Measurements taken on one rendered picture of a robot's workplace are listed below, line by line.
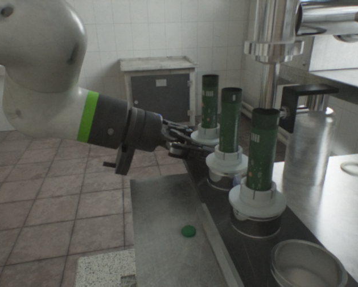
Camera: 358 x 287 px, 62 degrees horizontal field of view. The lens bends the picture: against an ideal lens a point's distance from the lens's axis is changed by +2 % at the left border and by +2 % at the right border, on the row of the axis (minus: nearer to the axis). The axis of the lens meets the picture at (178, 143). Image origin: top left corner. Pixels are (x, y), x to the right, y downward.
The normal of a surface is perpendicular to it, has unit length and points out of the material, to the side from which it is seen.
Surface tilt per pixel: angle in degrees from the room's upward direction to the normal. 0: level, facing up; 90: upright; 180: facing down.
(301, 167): 90
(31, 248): 0
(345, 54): 90
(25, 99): 104
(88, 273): 0
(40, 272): 0
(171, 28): 90
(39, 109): 112
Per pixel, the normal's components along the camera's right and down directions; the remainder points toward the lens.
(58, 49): 0.57, 0.53
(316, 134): -0.25, 0.40
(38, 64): 0.04, 0.79
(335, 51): 0.19, 0.39
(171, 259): -0.02, -0.91
